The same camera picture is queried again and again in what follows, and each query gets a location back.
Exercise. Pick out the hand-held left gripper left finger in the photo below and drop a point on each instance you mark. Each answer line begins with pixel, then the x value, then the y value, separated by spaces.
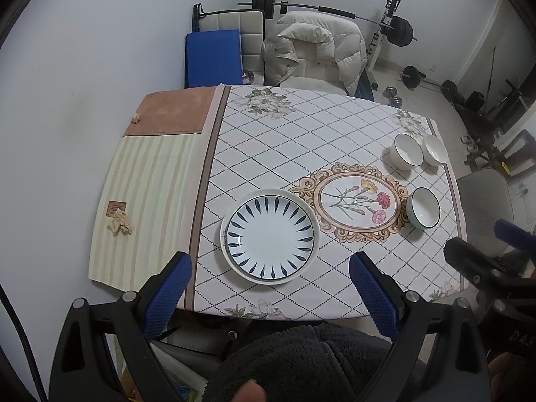
pixel 167 289

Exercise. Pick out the blue leaf pattern plate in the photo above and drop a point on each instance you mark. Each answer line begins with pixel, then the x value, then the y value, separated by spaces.
pixel 272 238

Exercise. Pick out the chrome dumbbell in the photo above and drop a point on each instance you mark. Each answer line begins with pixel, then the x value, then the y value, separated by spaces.
pixel 390 91
pixel 396 101

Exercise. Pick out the white plate grey floral print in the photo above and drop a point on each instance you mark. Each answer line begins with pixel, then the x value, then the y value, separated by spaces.
pixel 223 251

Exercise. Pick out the pair of white shoes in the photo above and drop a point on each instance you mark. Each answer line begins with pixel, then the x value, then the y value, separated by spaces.
pixel 471 143

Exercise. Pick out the dark weight bench pad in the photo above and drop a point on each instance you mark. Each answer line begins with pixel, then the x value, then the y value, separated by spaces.
pixel 365 87

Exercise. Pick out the short barbell black plates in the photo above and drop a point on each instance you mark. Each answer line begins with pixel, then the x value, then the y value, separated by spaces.
pixel 412 76

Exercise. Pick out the crumpled beige tissue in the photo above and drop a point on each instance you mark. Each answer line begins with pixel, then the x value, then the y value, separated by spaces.
pixel 120 221

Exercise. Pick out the white door frame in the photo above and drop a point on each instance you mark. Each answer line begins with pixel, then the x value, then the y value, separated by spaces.
pixel 485 37

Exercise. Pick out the white puffer jacket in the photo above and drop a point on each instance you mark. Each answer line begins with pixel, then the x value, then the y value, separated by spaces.
pixel 331 42

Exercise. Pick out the blue folding exercise mat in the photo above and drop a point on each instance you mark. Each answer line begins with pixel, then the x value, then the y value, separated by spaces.
pixel 213 58

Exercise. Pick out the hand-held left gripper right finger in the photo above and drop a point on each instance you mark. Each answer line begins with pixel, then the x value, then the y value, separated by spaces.
pixel 372 293

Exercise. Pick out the beige striped cloth brown end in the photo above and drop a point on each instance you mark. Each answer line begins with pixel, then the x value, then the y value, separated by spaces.
pixel 155 184

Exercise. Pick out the diamond pattern floral tablecloth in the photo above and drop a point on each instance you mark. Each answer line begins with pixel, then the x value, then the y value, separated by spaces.
pixel 272 146

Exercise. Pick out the person's right hand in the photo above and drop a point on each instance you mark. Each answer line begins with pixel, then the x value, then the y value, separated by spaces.
pixel 515 379

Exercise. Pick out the small crumpled tissue scrap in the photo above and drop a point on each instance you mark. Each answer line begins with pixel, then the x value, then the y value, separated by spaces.
pixel 135 117

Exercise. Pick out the pale green bowl dark rim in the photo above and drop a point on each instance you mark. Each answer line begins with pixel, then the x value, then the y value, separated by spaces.
pixel 423 207

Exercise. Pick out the beige quilted padded chair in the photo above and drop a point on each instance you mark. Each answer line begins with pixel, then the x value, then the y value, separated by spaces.
pixel 247 37

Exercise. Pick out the grey plastic chair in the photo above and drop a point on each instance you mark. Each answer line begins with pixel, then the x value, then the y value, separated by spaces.
pixel 485 201

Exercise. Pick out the dark wooden chair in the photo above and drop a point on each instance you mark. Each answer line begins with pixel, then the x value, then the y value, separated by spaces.
pixel 517 150

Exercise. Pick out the long barbell black weight plates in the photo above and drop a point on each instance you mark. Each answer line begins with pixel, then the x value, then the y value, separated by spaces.
pixel 400 31

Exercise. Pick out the white bowl dark rim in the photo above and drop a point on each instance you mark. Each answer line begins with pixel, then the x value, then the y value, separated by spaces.
pixel 405 150
pixel 435 148

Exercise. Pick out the black metal frame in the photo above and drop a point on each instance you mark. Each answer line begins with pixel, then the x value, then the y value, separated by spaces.
pixel 197 14

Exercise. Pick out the person's left hand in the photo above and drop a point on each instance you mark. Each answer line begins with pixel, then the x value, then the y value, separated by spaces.
pixel 250 392

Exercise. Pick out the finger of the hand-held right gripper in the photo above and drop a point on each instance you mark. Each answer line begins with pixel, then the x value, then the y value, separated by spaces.
pixel 473 259
pixel 513 232

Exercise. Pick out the dark fleece robe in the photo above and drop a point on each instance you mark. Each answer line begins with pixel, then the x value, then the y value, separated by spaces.
pixel 301 364

